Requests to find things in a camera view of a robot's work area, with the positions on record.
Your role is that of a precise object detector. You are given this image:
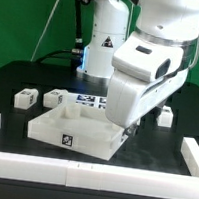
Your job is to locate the black cable bundle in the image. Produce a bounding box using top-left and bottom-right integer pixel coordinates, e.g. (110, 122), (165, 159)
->
(35, 46), (84, 69)

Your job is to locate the fiducial marker sheet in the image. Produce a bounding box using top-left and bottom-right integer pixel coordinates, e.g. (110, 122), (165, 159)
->
(68, 93), (107, 109)

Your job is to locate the white square table top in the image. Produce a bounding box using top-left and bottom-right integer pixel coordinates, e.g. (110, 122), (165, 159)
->
(27, 103), (127, 160)

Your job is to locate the white U-shaped obstacle fence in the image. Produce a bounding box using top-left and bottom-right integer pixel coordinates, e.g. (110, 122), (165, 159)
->
(0, 116), (199, 199)

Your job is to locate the white cable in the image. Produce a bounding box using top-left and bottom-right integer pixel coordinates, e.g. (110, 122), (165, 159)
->
(30, 0), (68, 66)

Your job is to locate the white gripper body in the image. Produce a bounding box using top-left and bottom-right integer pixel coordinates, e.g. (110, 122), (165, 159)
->
(105, 33), (188, 128)

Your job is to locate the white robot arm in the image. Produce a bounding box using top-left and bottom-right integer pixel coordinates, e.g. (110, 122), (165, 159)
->
(77, 0), (199, 128)

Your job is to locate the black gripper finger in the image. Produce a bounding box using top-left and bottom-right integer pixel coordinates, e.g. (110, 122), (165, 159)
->
(128, 124), (138, 136)

